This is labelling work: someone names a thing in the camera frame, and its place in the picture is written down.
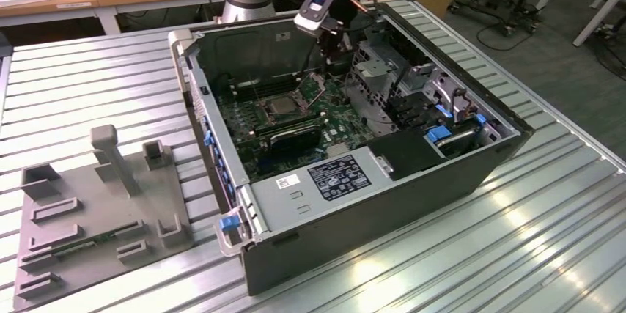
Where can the silver CPU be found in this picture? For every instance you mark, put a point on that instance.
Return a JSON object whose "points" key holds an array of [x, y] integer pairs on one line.
{"points": [[280, 106]]}

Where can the black RAM slot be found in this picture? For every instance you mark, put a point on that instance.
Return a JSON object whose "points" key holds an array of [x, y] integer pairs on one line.
{"points": [[264, 85], [264, 93], [264, 81], [264, 89]]}

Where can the CPU socket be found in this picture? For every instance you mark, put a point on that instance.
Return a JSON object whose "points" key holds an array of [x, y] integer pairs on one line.
{"points": [[303, 109]]}

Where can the perforated metal drive cage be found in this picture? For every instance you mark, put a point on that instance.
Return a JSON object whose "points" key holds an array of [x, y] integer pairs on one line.
{"points": [[374, 69]]}

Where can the green motherboard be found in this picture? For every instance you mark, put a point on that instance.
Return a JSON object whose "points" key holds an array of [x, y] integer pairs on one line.
{"points": [[342, 115]]}

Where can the small blue clip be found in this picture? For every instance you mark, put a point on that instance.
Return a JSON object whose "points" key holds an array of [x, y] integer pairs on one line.
{"points": [[442, 110], [479, 119]]}

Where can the black graphics card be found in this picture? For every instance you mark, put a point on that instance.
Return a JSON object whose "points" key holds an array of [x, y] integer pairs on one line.
{"points": [[294, 140]]}

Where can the small silver heatsink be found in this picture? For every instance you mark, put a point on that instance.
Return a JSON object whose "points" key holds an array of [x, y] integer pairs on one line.
{"points": [[338, 150]]}

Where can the blue disk carrier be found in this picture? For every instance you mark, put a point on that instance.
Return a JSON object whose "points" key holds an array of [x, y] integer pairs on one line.
{"points": [[438, 134]]}

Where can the black plastic shroud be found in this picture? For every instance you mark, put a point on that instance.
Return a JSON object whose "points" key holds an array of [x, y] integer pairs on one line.
{"points": [[400, 155]]}

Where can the blue expansion card clip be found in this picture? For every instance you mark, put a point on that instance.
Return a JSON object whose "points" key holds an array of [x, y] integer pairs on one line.
{"points": [[207, 139]]}

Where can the white table leg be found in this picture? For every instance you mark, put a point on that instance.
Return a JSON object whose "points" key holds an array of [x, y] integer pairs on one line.
{"points": [[597, 16]]}

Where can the grey power supply unit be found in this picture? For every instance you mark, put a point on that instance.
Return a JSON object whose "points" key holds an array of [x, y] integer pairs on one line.
{"points": [[294, 195]]}

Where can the open black PC case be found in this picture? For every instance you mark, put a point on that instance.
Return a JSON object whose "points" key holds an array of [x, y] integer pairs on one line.
{"points": [[367, 236]]}

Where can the blue case latch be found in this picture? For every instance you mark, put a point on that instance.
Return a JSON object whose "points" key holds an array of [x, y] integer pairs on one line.
{"points": [[230, 225]]}

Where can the grey parts rack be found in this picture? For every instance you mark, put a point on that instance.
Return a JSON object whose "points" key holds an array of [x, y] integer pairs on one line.
{"points": [[97, 210]]}

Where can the green RAM stick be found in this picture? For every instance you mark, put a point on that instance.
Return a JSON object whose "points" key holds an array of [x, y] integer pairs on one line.
{"points": [[83, 245]]}

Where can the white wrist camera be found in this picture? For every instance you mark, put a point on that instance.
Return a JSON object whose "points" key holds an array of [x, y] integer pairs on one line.
{"points": [[310, 23]]}

